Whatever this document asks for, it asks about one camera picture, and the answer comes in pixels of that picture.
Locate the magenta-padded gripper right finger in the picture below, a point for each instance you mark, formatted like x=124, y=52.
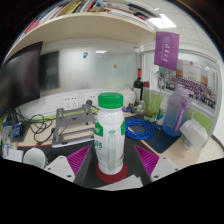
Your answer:
x=161, y=168

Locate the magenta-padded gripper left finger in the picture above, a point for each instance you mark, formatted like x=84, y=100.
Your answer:
x=61, y=168

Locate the white bottle with green cap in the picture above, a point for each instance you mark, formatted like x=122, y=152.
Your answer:
x=109, y=140

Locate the purple translucent water bottle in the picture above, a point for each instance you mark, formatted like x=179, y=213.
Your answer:
x=176, y=113

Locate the black desk mat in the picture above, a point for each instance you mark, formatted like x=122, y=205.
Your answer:
x=133, y=156

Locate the white paper napkin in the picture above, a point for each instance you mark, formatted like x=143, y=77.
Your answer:
x=121, y=184

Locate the grey metal laptop stand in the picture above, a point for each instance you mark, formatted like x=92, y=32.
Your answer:
x=71, y=125

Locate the white tissue pack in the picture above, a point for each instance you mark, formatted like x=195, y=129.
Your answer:
x=194, y=133

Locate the flat round red coaster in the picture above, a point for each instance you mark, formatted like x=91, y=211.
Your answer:
x=111, y=177

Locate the small blue device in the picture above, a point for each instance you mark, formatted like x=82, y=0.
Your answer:
x=17, y=128

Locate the dark wine bottle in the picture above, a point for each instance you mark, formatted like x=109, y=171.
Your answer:
x=138, y=86

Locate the framed group photo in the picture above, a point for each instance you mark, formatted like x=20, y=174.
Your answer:
x=196, y=88

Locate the black computer monitor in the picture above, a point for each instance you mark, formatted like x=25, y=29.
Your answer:
x=18, y=76

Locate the purple hanging flag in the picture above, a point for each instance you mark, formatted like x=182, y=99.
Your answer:
x=166, y=50

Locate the ceiling lights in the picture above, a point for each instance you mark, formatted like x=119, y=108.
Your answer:
x=162, y=21

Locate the white wall socket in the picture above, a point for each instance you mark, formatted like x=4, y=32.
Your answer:
x=90, y=99
x=70, y=102

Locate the wall shelf with books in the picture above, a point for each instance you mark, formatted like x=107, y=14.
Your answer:
x=83, y=28

